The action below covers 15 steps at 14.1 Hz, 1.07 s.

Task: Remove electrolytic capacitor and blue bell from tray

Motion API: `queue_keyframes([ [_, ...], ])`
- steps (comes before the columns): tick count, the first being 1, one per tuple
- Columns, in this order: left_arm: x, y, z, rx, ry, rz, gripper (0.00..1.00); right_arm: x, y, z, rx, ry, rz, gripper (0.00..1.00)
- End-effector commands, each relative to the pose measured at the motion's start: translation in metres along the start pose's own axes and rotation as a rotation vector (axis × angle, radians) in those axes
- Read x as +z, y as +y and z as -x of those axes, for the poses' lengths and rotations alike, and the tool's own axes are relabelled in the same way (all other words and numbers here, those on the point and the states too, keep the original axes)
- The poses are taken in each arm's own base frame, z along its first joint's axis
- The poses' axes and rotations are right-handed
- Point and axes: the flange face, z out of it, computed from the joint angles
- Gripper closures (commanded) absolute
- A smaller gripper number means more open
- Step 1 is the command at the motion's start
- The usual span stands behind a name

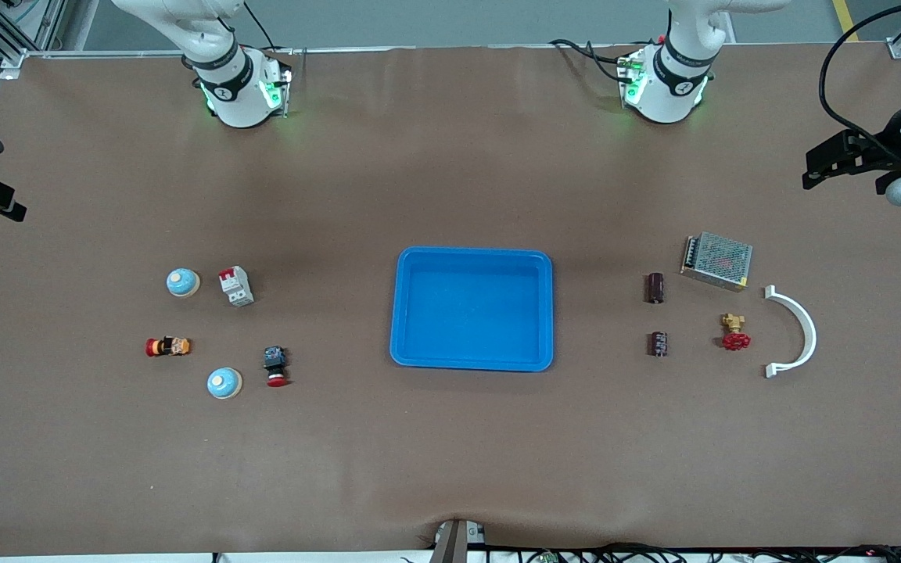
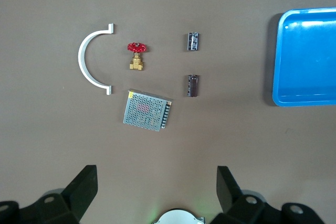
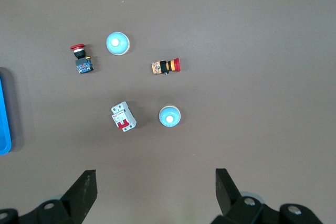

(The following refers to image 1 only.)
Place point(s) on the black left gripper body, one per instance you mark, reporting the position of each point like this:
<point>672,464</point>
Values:
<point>891,153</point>

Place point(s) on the light blue call bell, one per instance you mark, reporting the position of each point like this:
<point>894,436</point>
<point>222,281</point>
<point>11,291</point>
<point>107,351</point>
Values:
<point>183,282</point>
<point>224,383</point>

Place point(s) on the tall brown capacitor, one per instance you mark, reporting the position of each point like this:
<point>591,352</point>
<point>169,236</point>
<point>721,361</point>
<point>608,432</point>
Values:
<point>656,288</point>

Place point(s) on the short brown capacitor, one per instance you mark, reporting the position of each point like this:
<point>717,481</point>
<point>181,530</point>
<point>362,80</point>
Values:
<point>658,344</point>

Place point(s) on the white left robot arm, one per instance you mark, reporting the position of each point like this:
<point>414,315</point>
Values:
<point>665,86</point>

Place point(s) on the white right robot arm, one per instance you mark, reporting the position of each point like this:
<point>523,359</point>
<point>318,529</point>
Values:
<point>235,90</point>

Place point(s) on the metal mesh power supply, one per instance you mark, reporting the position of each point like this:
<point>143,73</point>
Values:
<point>720,259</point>

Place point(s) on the brass valve red handwheel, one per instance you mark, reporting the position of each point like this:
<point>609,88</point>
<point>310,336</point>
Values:
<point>734,341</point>

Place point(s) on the white red circuit breaker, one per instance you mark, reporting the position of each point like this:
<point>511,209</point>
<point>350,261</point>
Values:
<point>235,288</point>

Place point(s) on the red mushroom pushbutton black body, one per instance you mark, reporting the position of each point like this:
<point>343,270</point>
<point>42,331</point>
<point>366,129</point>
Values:
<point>275,360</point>

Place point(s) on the brown table mat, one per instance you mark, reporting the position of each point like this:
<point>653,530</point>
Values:
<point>450,156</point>

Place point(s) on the blue plastic tray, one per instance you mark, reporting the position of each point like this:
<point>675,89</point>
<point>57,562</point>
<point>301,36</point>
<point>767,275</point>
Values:
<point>474,313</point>

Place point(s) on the grey metal clamp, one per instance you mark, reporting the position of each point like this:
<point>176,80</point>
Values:
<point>457,539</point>

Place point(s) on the white curved plastic bracket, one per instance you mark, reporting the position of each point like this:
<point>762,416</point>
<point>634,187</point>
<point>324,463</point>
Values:
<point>811,335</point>

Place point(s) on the orange yellow emergency stop switch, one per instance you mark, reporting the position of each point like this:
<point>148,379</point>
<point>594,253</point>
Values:
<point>167,346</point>

